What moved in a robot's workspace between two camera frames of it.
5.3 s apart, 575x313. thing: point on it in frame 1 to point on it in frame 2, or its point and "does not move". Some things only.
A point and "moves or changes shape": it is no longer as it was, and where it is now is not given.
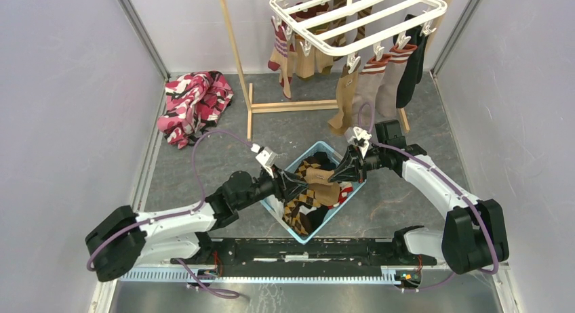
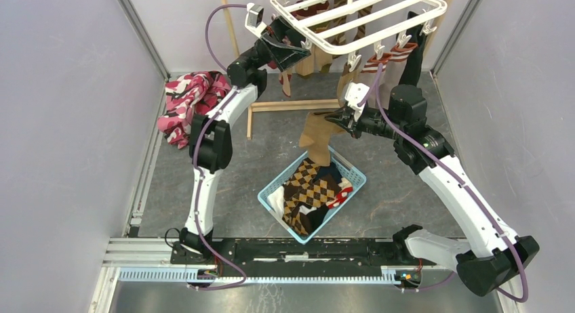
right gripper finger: x=348 y=174 to x=345 y=122
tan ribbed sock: x=327 y=193 to x=316 y=137
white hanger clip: x=426 y=29 does not move
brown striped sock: x=341 y=41 moves or changes shape
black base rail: x=289 y=253 does not move
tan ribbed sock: x=346 y=90 does not move
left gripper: x=283 y=183 to x=285 y=55
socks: x=387 y=88 does not move
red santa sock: x=346 y=187 does not move
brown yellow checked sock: x=307 y=198 does not move
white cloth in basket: x=276 y=204 does not move
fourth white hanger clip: x=352 y=61 does not move
